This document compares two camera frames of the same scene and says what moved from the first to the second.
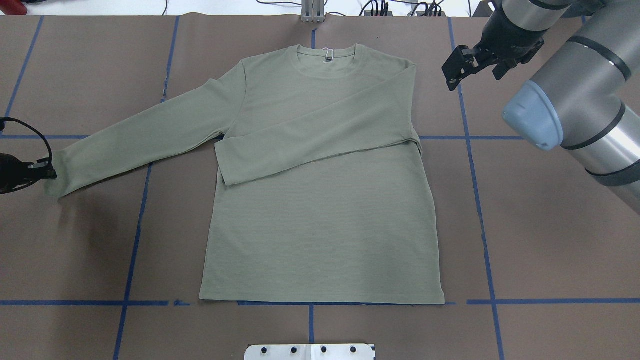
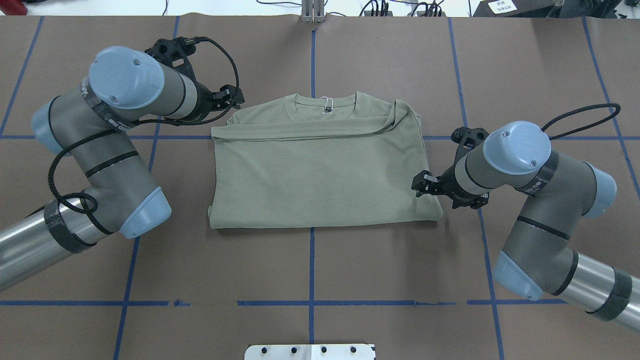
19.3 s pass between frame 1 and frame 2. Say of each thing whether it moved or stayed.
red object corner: stayed
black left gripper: moved
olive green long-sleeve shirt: moved
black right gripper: moved
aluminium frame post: stayed
